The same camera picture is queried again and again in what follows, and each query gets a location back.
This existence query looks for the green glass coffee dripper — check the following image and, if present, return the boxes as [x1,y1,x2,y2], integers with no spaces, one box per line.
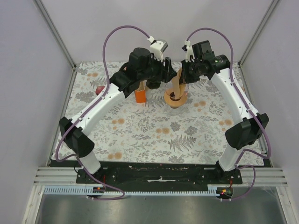
[146,80,161,90]

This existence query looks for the red capped dark bottle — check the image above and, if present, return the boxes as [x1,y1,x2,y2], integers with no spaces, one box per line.
[95,86,105,95]

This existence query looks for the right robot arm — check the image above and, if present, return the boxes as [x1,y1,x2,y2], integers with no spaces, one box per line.
[180,41,269,184]

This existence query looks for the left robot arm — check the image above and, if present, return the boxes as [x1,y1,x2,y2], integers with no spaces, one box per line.
[59,48,177,183]

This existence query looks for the orange coffee filter box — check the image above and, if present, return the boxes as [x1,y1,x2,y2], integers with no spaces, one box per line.
[135,81,146,103]

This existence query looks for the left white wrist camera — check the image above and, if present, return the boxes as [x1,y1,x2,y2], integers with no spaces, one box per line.
[148,36,168,62]

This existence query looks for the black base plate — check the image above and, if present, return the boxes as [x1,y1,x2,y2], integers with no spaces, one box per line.
[76,160,243,190]

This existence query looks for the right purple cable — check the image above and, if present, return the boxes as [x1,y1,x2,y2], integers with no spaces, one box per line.
[185,28,273,202]

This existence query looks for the white cable duct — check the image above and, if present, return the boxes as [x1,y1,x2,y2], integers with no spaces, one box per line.
[43,184,222,196]

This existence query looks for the aluminium frame rail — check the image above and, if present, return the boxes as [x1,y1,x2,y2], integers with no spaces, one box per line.
[33,0,77,70]

